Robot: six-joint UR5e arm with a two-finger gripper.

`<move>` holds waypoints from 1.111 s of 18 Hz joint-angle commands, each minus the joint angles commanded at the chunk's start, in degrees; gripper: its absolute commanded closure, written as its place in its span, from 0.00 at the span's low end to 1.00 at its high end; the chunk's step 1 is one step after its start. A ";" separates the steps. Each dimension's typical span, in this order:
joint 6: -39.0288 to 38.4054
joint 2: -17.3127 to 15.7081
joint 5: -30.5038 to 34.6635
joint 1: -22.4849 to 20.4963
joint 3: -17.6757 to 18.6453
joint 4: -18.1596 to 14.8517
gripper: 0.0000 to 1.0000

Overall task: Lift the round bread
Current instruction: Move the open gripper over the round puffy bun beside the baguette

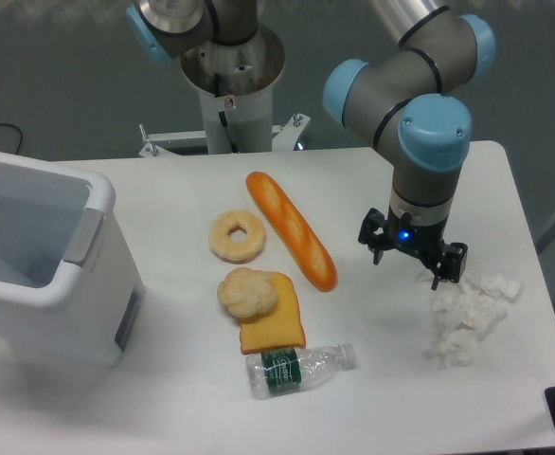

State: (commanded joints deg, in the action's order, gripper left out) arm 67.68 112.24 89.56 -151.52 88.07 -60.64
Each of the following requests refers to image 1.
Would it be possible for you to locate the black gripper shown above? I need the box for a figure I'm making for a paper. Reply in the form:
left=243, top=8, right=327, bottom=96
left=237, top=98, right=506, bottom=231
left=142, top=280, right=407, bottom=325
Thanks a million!
left=358, top=201, right=468, bottom=290

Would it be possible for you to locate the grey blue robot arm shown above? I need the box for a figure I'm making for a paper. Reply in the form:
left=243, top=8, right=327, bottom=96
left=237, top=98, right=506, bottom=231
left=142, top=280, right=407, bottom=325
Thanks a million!
left=127, top=1, right=496, bottom=282

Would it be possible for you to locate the round cream bun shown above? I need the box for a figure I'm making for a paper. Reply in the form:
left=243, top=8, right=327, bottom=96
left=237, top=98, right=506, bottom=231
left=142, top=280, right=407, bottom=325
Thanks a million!
left=217, top=267, right=278, bottom=319

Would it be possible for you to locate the crumpled white tissue paper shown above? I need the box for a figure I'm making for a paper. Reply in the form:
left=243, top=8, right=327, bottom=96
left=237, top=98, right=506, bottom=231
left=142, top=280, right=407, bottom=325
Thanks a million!
left=427, top=272, right=524, bottom=370

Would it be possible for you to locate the long orange baguette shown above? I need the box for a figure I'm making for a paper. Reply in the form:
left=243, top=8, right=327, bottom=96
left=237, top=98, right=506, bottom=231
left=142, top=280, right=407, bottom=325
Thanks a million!
left=245, top=172, right=338, bottom=292

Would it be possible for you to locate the yellow toast slice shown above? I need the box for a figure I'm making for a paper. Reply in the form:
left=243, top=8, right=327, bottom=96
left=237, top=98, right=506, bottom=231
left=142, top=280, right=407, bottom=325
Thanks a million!
left=240, top=272, right=306, bottom=355

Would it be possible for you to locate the clear plastic bottle green label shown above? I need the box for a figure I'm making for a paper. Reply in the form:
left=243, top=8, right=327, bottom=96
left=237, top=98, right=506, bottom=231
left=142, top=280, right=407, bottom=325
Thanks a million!
left=245, top=343, right=356, bottom=399

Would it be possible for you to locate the white plastic bin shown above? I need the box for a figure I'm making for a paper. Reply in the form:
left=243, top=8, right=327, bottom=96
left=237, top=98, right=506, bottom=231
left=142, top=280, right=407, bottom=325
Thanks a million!
left=0, top=153, right=145, bottom=366

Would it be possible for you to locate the pale ring donut bread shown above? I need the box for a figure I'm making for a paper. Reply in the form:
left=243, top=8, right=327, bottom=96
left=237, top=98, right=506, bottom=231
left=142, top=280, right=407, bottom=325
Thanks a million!
left=208, top=209, right=265, bottom=263

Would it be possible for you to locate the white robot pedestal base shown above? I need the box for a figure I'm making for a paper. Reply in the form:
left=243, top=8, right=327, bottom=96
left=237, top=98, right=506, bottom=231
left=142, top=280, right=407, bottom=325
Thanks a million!
left=139, top=25, right=311, bottom=156

